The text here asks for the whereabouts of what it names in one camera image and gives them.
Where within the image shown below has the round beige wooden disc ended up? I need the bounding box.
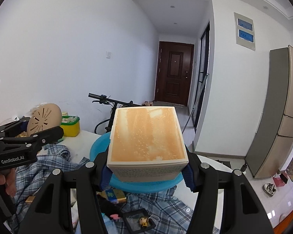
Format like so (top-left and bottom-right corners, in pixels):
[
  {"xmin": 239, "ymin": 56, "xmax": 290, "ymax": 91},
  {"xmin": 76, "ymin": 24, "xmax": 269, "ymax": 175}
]
[{"xmin": 27, "ymin": 104, "xmax": 62, "ymax": 136}]

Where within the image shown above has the orange topped white box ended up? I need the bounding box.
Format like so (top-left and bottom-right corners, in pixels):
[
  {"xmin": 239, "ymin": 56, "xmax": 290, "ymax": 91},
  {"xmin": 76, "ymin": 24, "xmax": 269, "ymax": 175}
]
[{"xmin": 107, "ymin": 106, "xmax": 188, "ymax": 182}]

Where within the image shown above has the black scrunchie pink bow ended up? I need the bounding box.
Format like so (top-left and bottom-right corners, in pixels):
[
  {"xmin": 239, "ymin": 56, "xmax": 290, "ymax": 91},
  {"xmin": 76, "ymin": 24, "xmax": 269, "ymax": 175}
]
[{"xmin": 97, "ymin": 195, "xmax": 123, "ymax": 220}]

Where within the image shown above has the person left hand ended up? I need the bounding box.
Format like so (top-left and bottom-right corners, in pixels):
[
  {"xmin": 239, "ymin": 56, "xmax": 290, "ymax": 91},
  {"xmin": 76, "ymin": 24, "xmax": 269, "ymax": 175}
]
[{"xmin": 0, "ymin": 168, "xmax": 17, "ymax": 197}]

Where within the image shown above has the yellow green-rimmed container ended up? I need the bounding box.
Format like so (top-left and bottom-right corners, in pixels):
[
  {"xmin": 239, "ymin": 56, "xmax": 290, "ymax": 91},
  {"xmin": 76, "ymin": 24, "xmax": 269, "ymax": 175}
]
[{"xmin": 61, "ymin": 116, "xmax": 80, "ymax": 137}]

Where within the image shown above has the white pump lotion bottle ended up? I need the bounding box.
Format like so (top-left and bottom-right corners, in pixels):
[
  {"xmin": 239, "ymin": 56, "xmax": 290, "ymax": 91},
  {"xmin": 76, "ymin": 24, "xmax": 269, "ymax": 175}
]
[{"xmin": 240, "ymin": 162, "xmax": 248, "ymax": 174}]

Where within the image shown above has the blue plastic basin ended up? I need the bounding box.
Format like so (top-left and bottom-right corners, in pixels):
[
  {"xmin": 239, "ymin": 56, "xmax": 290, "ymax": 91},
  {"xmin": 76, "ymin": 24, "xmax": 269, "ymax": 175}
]
[{"xmin": 89, "ymin": 133, "xmax": 183, "ymax": 193}]

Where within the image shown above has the gold blue box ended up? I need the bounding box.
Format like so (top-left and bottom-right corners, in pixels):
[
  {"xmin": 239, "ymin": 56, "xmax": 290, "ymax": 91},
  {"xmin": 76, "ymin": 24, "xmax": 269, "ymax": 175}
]
[{"xmin": 97, "ymin": 188, "xmax": 127, "ymax": 204}]

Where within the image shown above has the blue plaid shirt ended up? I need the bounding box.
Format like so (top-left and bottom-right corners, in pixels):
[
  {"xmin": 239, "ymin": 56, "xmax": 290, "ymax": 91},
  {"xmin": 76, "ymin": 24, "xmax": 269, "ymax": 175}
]
[{"xmin": 9, "ymin": 145, "xmax": 193, "ymax": 233}]

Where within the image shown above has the black bicycle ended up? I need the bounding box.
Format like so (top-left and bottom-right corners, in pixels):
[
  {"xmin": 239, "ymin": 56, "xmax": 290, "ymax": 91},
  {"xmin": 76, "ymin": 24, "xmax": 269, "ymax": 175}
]
[{"xmin": 88, "ymin": 93, "xmax": 141, "ymax": 134}]

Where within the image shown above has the grey beige refrigerator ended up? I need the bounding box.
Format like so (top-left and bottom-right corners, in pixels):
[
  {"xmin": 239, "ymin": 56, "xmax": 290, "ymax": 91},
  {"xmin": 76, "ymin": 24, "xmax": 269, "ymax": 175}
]
[{"xmin": 245, "ymin": 45, "xmax": 293, "ymax": 179}]

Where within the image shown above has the dark brown door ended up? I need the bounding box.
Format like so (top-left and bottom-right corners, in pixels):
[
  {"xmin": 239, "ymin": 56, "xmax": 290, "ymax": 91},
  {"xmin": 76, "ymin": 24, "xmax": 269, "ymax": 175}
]
[{"xmin": 155, "ymin": 41, "xmax": 194, "ymax": 106}]

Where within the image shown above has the black frame with doll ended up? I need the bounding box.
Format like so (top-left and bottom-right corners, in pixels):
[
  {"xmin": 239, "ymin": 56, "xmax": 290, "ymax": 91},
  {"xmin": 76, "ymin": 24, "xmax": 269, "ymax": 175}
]
[{"xmin": 123, "ymin": 209, "xmax": 155, "ymax": 234}]

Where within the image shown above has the wall electrical panel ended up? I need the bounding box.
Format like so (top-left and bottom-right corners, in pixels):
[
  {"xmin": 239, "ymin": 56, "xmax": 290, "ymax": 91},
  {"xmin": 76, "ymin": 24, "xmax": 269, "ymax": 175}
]
[{"xmin": 234, "ymin": 12, "xmax": 256, "ymax": 51}]

